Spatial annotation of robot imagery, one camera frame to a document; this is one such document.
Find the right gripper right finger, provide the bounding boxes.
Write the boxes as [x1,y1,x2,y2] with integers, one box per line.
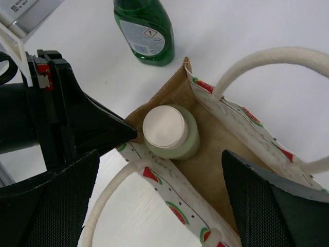
[222,150,328,246]

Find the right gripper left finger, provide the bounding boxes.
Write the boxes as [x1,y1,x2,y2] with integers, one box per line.
[1,150,99,246]

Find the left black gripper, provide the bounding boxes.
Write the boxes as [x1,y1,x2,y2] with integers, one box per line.
[1,50,137,165]

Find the green red-capped bottle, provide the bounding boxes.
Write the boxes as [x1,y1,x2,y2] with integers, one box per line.
[113,0,175,66]

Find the watermelon print canvas bag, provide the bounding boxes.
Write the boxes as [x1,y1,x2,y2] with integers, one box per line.
[82,47,328,246]

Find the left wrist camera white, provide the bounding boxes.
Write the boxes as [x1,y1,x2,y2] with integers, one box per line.
[1,0,62,87]

